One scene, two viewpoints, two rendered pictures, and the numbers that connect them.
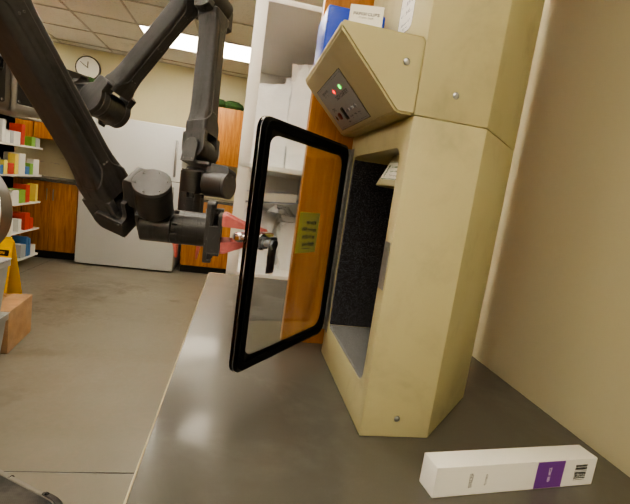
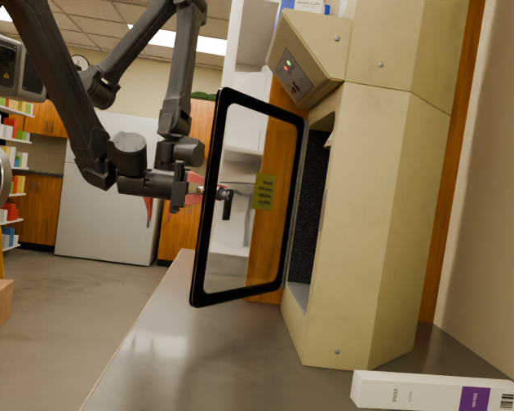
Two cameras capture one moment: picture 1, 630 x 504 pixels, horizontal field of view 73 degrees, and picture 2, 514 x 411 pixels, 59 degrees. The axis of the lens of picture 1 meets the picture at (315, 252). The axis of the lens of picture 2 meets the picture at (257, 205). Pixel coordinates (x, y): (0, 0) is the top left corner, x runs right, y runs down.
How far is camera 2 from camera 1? 0.19 m
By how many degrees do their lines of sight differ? 8
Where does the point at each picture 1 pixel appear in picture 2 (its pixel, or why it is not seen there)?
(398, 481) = (330, 395)
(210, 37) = (186, 28)
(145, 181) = (125, 141)
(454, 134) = (380, 96)
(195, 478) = (153, 376)
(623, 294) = not seen: outside the picture
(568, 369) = not seen: outside the picture
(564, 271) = (512, 231)
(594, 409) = not seen: outside the picture
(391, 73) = (324, 48)
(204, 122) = (178, 100)
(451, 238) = (382, 186)
